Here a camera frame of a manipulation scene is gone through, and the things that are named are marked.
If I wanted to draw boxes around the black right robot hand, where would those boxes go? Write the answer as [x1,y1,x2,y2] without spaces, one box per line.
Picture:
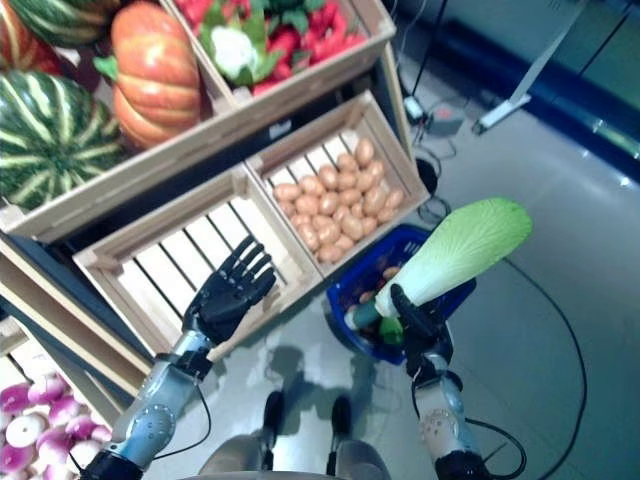
[389,283,456,374]

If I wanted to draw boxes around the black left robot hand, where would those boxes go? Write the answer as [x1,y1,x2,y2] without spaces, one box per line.
[182,235,277,346]

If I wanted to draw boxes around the green white napa cabbage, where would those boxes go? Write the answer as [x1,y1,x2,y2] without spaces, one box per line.
[373,198,534,319]
[377,314,405,345]

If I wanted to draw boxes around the blue plastic shopping basket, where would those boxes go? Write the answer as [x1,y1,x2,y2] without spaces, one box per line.
[325,223,477,366]

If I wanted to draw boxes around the slatted wooden crate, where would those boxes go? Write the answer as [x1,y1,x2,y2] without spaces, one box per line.
[72,167,326,364]
[244,89,432,279]
[164,0,396,114]

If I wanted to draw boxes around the silver robot legs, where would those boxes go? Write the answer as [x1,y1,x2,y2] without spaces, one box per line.
[327,394,391,480]
[199,389,286,480]

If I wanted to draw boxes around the black round floor device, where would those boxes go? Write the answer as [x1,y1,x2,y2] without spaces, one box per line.
[414,158,440,194]

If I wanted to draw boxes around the large wooden crate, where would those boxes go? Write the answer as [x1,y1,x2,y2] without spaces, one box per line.
[0,49,236,244]

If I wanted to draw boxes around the purple white turnip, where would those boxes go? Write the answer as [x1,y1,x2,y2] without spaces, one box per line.
[49,397,84,422]
[67,414,100,440]
[28,375,64,404]
[4,417,49,451]

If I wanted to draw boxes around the grey box with red button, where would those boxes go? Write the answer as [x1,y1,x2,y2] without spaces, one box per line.
[425,102,464,135]

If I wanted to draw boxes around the small orange pumpkin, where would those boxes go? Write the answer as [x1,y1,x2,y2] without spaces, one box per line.
[93,2,204,151]

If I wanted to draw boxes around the green striped pumpkin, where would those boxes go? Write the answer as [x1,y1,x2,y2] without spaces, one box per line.
[0,69,126,211]
[9,0,121,49]

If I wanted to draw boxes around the white cauliflower with leaves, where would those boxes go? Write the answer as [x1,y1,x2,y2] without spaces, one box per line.
[199,9,284,86]

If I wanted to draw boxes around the red carrot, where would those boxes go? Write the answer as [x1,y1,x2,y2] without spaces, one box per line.
[309,27,366,56]

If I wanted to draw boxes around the white desk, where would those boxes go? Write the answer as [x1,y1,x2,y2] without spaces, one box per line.
[472,0,601,136]

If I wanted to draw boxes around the black stand pole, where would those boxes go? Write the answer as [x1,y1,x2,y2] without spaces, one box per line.
[409,0,449,99]

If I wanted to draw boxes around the green broccoli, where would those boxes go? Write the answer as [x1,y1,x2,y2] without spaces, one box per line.
[259,0,326,31]

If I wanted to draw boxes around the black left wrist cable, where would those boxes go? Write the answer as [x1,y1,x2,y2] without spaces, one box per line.
[149,379,214,461]

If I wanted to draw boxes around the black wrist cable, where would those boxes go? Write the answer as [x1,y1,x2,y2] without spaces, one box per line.
[149,379,214,461]
[462,417,527,479]

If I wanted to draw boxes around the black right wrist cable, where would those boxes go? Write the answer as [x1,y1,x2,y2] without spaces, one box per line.
[462,417,527,479]

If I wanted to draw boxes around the long black floor cable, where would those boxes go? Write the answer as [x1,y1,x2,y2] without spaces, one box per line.
[502,257,589,480]

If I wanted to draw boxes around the wooden display shelf frame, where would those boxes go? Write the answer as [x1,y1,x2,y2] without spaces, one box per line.
[0,0,416,431]

